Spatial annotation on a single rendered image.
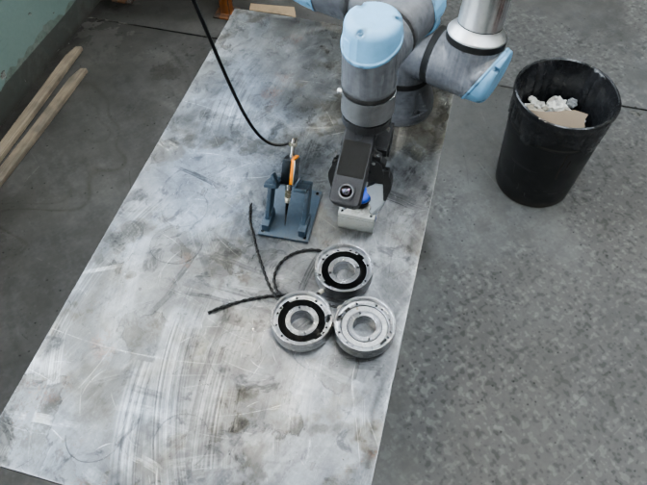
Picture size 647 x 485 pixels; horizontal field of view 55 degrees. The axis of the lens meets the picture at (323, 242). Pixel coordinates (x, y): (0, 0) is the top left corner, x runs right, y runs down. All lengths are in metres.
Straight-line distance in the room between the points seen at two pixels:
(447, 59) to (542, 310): 1.10
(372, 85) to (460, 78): 0.46
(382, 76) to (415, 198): 0.50
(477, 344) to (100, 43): 2.11
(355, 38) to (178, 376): 0.62
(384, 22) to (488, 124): 1.86
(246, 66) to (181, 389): 0.81
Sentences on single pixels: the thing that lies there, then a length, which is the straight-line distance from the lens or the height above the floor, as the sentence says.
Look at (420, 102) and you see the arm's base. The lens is 1.40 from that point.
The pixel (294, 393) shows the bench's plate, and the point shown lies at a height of 0.80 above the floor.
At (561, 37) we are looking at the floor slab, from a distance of 3.17.
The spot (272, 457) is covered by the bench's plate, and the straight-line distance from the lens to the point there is 1.02.
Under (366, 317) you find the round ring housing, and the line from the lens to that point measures 1.08.
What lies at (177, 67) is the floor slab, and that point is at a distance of 2.89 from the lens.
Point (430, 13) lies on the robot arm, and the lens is 0.90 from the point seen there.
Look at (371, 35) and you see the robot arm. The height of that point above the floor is 1.31.
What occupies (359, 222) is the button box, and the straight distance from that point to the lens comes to 1.19.
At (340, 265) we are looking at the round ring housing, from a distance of 1.15.
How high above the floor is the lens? 1.78
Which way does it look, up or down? 55 degrees down
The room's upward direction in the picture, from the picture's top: straight up
